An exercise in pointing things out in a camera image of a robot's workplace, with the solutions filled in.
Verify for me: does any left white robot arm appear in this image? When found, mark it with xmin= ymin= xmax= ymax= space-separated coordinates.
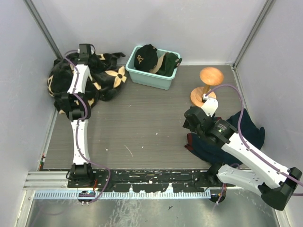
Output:
xmin=61 ymin=44 xmax=95 ymax=187

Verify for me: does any left aluminium corner post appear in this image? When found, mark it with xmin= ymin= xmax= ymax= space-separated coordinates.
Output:
xmin=23 ymin=0 xmax=64 ymax=59

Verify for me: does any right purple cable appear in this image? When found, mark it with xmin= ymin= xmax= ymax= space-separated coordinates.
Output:
xmin=203 ymin=84 xmax=303 ymax=206

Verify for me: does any teal plastic bin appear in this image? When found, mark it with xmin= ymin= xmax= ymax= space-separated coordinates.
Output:
xmin=125 ymin=45 xmax=178 ymax=90

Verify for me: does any white slotted cable duct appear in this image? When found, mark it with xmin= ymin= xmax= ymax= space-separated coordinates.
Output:
xmin=33 ymin=190 xmax=211 ymax=200

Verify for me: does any navy blue sweater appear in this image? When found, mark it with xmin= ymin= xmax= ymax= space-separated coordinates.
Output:
xmin=185 ymin=109 xmax=265 ymax=165

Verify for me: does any black floral fleece blanket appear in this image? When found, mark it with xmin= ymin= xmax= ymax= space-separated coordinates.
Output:
xmin=47 ymin=52 xmax=127 ymax=114

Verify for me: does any green baseball cap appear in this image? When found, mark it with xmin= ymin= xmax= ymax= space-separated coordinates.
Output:
xmin=156 ymin=52 xmax=183 ymax=77

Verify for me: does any aluminium corner post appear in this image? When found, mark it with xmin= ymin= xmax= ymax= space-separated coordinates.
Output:
xmin=232 ymin=0 xmax=276 ymax=69
xmin=23 ymin=0 xmax=64 ymax=59

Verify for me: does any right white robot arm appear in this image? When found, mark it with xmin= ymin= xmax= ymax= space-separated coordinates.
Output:
xmin=183 ymin=98 xmax=302 ymax=211

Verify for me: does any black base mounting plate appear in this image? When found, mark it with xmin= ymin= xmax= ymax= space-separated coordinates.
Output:
xmin=66 ymin=169 xmax=223 ymax=193

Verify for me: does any black baseball cap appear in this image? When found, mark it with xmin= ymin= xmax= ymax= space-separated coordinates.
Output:
xmin=134 ymin=44 xmax=158 ymax=72

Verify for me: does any wooden hat stand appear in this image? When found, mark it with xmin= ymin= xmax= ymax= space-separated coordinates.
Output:
xmin=190 ymin=67 xmax=224 ymax=107

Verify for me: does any tan baseball cap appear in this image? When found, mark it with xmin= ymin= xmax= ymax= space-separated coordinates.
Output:
xmin=149 ymin=52 xmax=167 ymax=74

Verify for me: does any aluminium front rail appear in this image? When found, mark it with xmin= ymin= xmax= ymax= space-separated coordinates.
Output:
xmin=23 ymin=169 xmax=282 ymax=190

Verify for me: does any right aluminium corner post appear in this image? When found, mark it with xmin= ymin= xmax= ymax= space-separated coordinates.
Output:
xmin=232 ymin=0 xmax=276 ymax=69

